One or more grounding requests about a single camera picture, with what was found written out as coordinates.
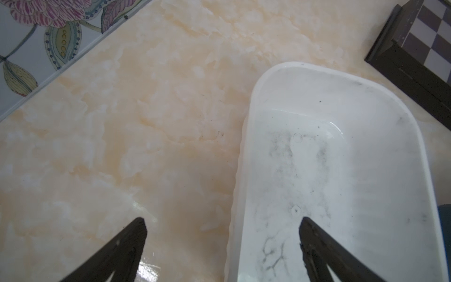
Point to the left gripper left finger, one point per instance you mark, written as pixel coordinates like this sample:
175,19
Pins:
118,260

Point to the teal storage box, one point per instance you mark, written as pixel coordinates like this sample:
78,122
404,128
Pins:
445,222

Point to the white storage box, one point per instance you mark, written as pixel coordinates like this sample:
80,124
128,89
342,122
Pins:
345,152

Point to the black white chessboard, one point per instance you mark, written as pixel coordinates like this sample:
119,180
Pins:
413,51

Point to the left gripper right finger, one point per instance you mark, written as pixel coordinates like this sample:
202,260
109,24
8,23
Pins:
322,254

